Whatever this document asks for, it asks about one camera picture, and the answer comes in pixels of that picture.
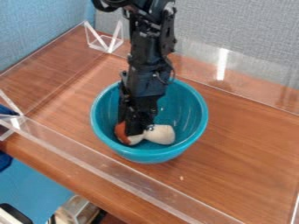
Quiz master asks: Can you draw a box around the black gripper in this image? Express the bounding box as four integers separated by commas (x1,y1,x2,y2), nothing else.
117,56,173,136

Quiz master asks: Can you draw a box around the brown and white toy mushroom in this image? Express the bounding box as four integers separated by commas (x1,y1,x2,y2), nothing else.
115,122,175,146

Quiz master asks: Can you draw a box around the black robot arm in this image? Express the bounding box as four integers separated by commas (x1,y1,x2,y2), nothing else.
91,0,176,137

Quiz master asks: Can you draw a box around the blue ceramic bowl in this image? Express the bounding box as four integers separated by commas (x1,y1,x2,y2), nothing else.
89,80,209,164

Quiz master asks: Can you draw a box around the clear acrylic front barrier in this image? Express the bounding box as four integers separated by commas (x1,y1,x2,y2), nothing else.
2,116,243,224

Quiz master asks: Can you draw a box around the clear acrylic barrier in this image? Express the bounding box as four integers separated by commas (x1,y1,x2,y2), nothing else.
83,19,299,116
2,116,243,224

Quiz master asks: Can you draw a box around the clear acrylic back barrier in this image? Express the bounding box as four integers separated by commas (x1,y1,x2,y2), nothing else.
83,19,299,116

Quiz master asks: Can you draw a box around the blue cloth object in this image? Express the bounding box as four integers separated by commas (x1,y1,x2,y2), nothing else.
0,104,19,172

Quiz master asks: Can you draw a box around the clear box under table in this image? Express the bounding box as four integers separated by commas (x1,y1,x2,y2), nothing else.
47,195,99,224

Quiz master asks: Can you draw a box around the black object bottom left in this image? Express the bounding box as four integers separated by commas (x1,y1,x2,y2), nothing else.
0,203,33,224

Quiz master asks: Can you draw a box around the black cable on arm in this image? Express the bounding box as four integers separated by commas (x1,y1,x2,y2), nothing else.
153,62,176,86

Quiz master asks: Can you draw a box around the clear acrylic corner bracket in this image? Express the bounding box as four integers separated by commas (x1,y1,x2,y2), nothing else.
83,20,124,53

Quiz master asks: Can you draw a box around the clear acrylic left bracket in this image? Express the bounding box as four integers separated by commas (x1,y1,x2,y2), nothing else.
0,89,24,141

